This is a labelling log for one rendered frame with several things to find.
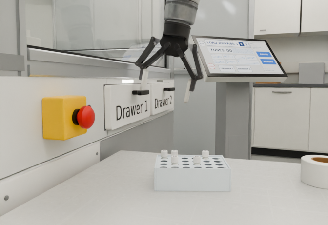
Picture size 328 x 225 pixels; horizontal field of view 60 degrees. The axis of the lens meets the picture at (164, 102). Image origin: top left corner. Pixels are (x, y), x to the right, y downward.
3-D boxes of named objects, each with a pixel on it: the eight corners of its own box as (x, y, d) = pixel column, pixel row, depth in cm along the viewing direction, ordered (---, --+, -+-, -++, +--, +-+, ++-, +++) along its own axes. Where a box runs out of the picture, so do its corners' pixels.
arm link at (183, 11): (171, 4, 85) (167, 25, 86) (162, -4, 76) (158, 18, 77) (200, 9, 82) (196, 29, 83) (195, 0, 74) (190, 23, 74)
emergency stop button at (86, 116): (97, 127, 51) (96, 105, 51) (85, 131, 47) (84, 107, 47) (82, 126, 52) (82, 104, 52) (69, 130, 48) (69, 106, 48)
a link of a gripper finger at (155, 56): (171, 45, 79) (168, 41, 79) (140, 70, 82) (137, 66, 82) (174, 47, 83) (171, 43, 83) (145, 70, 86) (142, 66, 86)
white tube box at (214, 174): (221, 174, 54) (222, 154, 54) (231, 192, 46) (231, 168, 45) (156, 173, 54) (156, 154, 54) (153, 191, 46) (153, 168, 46)
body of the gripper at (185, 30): (194, 28, 82) (188, 59, 84) (167, 23, 85) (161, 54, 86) (190, 23, 75) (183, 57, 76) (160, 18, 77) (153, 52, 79)
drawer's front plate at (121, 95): (150, 116, 97) (150, 83, 96) (111, 130, 69) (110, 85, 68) (145, 115, 97) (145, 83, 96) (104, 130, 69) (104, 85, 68)
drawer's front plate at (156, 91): (173, 107, 127) (173, 83, 126) (152, 115, 99) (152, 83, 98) (169, 107, 127) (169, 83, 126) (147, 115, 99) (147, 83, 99)
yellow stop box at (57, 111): (91, 133, 53) (90, 95, 53) (68, 141, 47) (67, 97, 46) (67, 132, 55) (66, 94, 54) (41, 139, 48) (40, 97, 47)
